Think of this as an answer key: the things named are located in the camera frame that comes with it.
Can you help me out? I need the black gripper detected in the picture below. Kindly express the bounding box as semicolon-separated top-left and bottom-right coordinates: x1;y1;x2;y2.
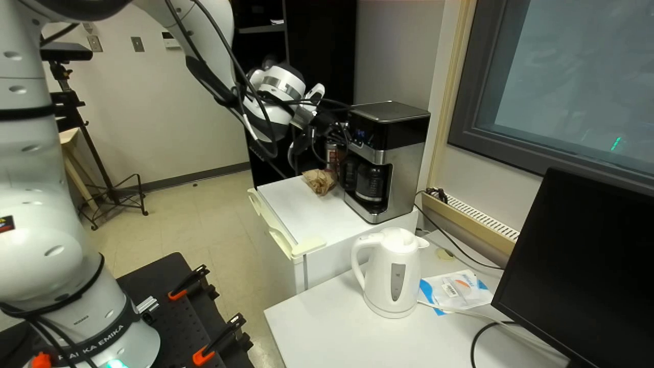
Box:
287;101;352;172

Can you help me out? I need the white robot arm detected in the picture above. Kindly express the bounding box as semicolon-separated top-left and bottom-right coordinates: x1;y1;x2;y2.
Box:
0;0;326;368

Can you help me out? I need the dark coffee canister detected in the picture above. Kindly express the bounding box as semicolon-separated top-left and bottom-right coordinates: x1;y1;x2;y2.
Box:
326;142;343;179

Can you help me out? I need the black silver coffee machine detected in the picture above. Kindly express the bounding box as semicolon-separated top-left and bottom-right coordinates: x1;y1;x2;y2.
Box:
341;101;429;226

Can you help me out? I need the tan crumpled paper bag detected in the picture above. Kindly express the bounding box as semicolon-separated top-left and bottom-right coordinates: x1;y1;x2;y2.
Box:
302;170;336;196

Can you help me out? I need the black shelving unit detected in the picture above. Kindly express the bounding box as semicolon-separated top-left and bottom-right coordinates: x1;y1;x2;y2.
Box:
231;0;360;188

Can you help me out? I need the white mini fridge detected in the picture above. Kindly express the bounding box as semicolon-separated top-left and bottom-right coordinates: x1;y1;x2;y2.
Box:
247;177;418;298

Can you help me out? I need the white electric kettle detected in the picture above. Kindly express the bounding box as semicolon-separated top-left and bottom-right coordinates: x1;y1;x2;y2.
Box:
352;227;427;319

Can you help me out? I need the blue white packet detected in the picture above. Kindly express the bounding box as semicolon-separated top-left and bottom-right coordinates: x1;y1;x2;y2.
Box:
420;271;493;315

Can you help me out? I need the left black monitor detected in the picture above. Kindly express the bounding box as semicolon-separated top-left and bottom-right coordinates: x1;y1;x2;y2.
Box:
493;168;654;368

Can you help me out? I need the black power cable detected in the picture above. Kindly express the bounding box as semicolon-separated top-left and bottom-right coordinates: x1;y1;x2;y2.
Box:
411;188;508;275

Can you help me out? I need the orange handled black clamp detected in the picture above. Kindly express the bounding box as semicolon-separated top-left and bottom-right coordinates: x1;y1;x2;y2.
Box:
168;265;208;302

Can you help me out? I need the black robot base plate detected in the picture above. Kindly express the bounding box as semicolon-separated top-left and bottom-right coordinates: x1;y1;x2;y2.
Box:
0;251;256;368

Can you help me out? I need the black camera tripod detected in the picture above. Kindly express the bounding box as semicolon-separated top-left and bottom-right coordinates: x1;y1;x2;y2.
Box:
42;43;148;232

